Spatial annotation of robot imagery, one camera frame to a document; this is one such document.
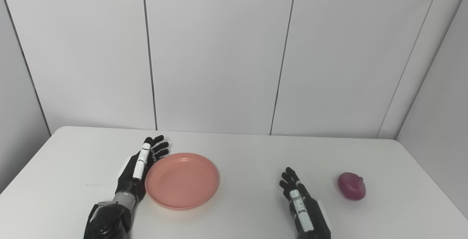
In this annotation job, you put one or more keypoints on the pink round plate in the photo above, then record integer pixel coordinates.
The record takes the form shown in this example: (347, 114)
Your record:
(182, 181)

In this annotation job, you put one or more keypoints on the purple red onion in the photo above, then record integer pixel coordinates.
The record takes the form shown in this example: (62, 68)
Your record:
(351, 186)

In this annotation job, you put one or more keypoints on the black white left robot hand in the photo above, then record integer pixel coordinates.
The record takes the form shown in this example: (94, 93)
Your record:
(128, 180)

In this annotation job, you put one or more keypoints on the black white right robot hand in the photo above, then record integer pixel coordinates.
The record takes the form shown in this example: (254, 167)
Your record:
(316, 220)

